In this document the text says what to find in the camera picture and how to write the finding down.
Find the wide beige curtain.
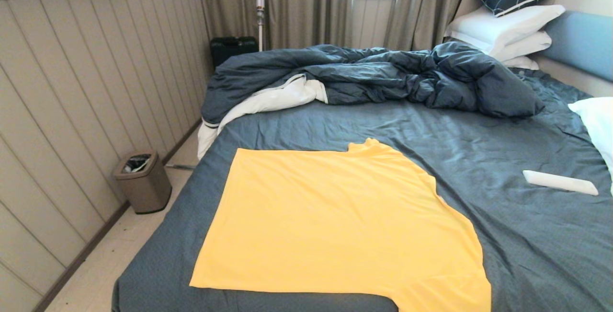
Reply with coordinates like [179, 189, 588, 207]
[195, 0, 355, 50]

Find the large white pillow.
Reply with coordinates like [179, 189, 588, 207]
[444, 4, 566, 56]

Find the blue headboard pad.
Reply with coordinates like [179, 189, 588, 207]
[541, 11, 613, 82]

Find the narrow beige curtain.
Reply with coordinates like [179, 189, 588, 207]
[384, 0, 506, 52]

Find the white remote control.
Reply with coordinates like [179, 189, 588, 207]
[522, 170, 599, 196]

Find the white stick vacuum cleaner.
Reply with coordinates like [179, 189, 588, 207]
[255, 0, 266, 52]

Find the yellow t-shirt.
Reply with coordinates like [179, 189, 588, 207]
[189, 138, 492, 312]

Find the dark blue bed sheet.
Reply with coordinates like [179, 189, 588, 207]
[112, 65, 613, 312]

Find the beige bed headboard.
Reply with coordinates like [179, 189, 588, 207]
[453, 0, 613, 98]

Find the dark trash bag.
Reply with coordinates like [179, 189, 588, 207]
[124, 155, 152, 173]

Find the small white pillow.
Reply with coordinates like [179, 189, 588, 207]
[500, 55, 540, 70]

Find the crumpled dark blue duvet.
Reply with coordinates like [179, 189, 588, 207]
[201, 42, 545, 126]

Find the black suitcase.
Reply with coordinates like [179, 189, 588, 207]
[210, 36, 259, 69]

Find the white duvet lining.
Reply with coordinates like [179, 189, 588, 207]
[197, 73, 329, 160]

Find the beige trash bin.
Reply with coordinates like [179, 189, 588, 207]
[113, 150, 172, 215]

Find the medium white pillow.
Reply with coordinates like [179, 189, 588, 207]
[488, 31, 553, 62]

